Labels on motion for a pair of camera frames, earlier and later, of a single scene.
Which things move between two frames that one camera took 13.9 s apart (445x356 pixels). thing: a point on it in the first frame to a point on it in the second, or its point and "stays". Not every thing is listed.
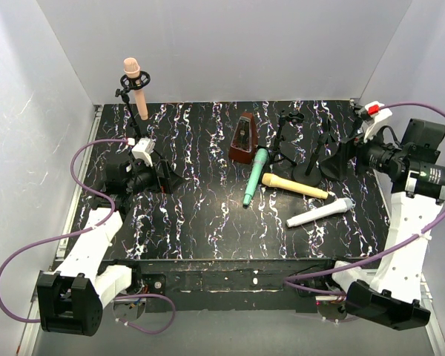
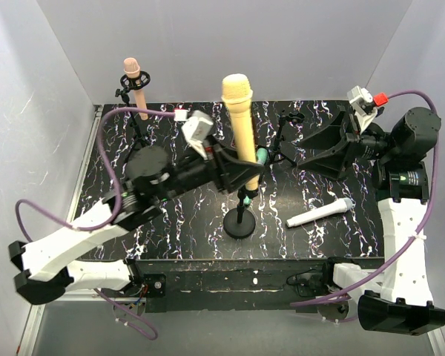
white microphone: [326, 210] stays
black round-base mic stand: [311, 173] to [238, 222]
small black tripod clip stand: [295, 118] stays
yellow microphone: [271, 179] to [236, 91]
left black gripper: [162, 176] to [219, 172]
